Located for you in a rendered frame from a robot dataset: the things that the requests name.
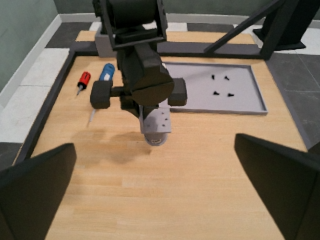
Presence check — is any grey cylindrical joint module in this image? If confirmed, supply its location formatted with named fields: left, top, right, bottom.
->
left=144, top=133, right=168, bottom=146

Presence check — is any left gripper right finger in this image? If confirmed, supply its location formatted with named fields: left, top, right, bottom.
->
left=234, top=133, right=320, bottom=240

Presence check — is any red screwdriver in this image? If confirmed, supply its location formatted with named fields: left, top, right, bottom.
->
left=77, top=72, right=91, bottom=95

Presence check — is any blue electric screwdriver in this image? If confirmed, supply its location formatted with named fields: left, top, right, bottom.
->
left=89, top=63, right=115, bottom=122

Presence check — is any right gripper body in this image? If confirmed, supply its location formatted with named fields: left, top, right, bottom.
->
left=89, top=67, right=188, bottom=109

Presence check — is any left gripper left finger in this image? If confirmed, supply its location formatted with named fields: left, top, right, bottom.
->
left=0, top=142, right=77, bottom=240

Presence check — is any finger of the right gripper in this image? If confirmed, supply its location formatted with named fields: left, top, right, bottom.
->
left=143, top=104, right=159, bottom=119
left=120, top=99, right=140, bottom=119

